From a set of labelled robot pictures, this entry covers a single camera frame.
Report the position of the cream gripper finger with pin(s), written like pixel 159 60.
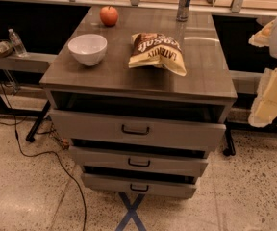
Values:
pixel 262 37
pixel 264 108

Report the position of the white ceramic bowl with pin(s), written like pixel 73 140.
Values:
pixel 88 49

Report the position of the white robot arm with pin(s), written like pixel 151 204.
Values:
pixel 273 42

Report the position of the redbull can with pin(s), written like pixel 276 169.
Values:
pixel 183 10

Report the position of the top grey drawer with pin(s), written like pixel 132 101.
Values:
pixel 138 130

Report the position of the grey drawer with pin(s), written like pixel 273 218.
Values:
pixel 119 184
pixel 138 130
pixel 151 163

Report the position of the brown yellow chip bag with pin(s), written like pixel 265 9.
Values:
pixel 158 50

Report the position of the grey drawer cabinet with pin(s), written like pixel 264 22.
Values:
pixel 205 95

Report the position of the red apple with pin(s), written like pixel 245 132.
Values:
pixel 109 16

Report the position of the bottom grey drawer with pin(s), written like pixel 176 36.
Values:
pixel 119 184

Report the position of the middle grey drawer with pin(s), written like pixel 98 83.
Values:
pixel 151 163

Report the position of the grey side bench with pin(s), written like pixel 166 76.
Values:
pixel 34 62

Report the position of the clear plastic water bottle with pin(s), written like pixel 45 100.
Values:
pixel 17 43

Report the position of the small round tray with items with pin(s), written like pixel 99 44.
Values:
pixel 6 48

